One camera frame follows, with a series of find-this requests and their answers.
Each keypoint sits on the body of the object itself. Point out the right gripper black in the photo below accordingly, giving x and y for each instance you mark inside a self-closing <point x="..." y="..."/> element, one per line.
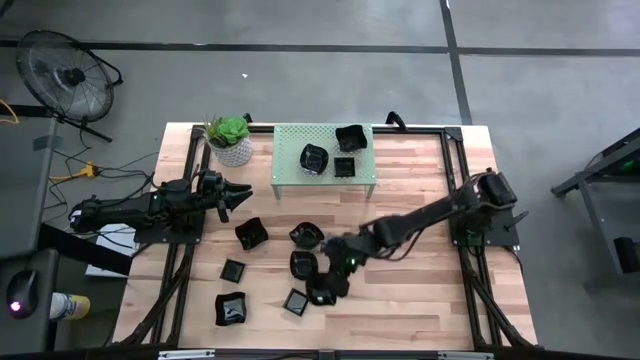
<point x="352" y="260"/>

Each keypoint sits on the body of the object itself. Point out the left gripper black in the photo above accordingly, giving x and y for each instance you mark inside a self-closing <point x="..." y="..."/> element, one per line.
<point x="212" y="200"/>

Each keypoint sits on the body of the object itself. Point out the black wavy square plate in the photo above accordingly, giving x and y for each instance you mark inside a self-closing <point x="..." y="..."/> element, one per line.
<point x="251" y="233"/>
<point x="230" y="309"/>
<point x="351" y="138"/>

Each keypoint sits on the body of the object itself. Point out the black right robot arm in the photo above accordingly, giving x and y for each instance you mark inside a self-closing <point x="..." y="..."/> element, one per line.
<point x="425" y="217"/>

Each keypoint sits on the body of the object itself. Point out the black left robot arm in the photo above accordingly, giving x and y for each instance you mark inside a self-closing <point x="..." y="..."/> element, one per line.
<point x="125" y="210"/>

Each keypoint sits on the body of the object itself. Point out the succulent in white pot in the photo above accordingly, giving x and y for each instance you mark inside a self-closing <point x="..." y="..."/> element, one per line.
<point x="232" y="152"/>

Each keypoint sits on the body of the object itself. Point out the green perforated metal shelf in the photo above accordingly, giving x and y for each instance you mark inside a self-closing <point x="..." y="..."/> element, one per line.
<point x="290" y="170"/>

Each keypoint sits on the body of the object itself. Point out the black flat bar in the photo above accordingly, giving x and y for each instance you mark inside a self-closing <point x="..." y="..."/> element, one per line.
<point x="85" y="250"/>

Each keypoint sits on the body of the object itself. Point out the black base lever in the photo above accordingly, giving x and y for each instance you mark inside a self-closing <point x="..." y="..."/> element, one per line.
<point x="515" y="221"/>

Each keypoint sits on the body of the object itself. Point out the white and yellow can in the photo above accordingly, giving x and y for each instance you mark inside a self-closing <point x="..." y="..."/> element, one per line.
<point x="70" y="306"/>

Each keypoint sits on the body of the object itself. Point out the dark mouse desk surface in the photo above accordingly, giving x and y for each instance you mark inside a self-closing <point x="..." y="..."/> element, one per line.
<point x="47" y="270"/>

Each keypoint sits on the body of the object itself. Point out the black floor fan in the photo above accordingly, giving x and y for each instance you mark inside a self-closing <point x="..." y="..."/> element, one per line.
<point x="65" y="75"/>

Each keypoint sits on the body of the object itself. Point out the grey side desk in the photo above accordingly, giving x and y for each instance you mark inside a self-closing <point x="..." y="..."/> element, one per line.
<point x="25" y="210"/>

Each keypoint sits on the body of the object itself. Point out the black computer mouse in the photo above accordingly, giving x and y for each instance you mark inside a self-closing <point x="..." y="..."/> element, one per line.
<point x="22" y="292"/>

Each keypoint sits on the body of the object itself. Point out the grey metal stand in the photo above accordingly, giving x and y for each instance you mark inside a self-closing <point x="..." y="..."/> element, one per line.
<point x="575" y="184"/>

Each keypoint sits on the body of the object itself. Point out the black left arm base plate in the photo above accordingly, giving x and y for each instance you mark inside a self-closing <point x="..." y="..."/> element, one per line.
<point x="150" y="238"/>

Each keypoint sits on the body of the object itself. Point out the silver metal bracket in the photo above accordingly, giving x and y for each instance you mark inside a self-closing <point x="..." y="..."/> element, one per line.
<point x="465" y="356"/>
<point x="186" y="355"/>

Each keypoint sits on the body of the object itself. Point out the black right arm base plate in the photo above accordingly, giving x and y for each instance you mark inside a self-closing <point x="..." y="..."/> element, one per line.
<point x="502" y="239"/>

